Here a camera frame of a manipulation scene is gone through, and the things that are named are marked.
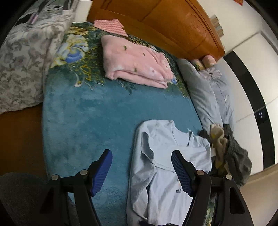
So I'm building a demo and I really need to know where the cream and grey clothes pile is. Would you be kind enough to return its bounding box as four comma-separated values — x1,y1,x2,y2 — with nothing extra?
199,124,252,188

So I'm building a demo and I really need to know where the grey floral quilt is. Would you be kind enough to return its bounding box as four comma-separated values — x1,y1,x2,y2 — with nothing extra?
0,0,80,115

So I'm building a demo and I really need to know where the pink pillow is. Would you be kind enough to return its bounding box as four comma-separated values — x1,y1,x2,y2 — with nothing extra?
191,55,218,71

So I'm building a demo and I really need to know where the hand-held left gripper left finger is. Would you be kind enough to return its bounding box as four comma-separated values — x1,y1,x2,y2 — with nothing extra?
40,149,113,226

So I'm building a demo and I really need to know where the pink folded garment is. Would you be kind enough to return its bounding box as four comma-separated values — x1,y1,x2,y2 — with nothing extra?
101,35,175,89

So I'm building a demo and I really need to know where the light blue floral quilt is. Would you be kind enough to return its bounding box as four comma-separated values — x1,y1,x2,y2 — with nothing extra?
176,58,236,131

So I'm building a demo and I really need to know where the white wardrobe with black stripe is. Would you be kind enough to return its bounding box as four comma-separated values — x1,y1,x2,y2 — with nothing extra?
223,31,278,174

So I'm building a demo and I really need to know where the teal floral blanket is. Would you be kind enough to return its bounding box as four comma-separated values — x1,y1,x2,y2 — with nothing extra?
41,22,205,226

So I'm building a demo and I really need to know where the wooden headboard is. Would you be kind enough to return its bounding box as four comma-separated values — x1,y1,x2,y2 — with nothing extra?
86,0,225,61

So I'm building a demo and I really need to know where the light blue shirt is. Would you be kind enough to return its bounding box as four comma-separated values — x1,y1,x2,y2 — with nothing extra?
126,119,212,226

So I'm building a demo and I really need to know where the pink checked cloth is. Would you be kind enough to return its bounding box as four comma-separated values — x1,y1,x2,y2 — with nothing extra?
93,19,128,37

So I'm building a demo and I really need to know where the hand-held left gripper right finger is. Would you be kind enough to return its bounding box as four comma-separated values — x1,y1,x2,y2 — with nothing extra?
171,150,254,226

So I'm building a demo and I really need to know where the beige garment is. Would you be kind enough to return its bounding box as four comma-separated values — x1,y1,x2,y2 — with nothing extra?
210,123,228,172

